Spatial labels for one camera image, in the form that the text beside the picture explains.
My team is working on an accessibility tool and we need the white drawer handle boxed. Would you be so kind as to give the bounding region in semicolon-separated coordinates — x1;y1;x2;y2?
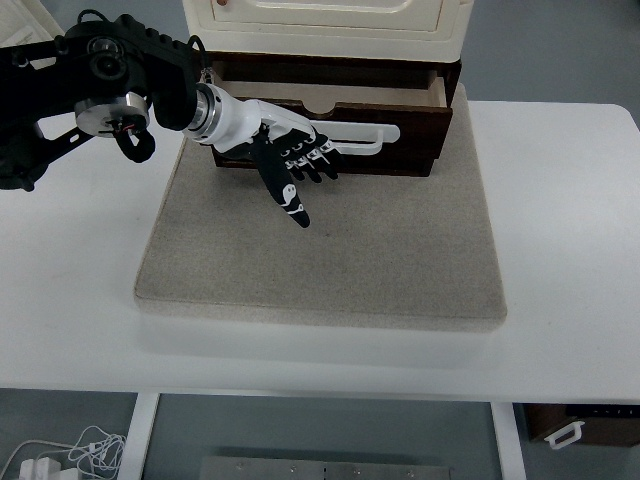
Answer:
311;120;401;156

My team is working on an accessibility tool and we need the white table leg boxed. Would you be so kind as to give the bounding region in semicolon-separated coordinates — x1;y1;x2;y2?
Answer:
490;402;527;480
117;393;160;480

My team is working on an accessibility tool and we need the white table leg right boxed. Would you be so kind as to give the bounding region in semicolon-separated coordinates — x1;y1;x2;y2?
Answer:
490;402;527;480

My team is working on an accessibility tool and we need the white power adapter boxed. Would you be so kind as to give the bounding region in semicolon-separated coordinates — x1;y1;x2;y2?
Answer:
18;457;61;480

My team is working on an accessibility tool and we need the cream white upper cabinet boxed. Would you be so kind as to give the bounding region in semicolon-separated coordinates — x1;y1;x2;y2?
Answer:
183;0;474;63

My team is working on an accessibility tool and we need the dark brown wooden drawer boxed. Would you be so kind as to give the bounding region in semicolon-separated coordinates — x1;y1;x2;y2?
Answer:
216;71;459;177

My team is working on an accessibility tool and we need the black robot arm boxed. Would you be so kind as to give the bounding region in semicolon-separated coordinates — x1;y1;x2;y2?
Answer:
1;12;210;191

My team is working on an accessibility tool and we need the white table leg left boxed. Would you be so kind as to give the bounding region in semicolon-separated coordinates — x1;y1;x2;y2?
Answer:
117;393;160;480

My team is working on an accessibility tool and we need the brown box white handle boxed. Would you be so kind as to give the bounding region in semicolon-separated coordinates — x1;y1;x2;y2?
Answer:
524;403;639;450

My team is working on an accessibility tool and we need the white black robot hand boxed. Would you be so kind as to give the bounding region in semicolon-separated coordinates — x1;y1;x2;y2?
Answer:
183;83;345;228

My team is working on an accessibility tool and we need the beige felt mat board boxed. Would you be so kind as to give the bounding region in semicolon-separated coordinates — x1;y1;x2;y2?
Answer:
134;89;507;331

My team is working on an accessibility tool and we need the white charger cable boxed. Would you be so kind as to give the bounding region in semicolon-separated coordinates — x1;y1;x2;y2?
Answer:
0;425;128;480

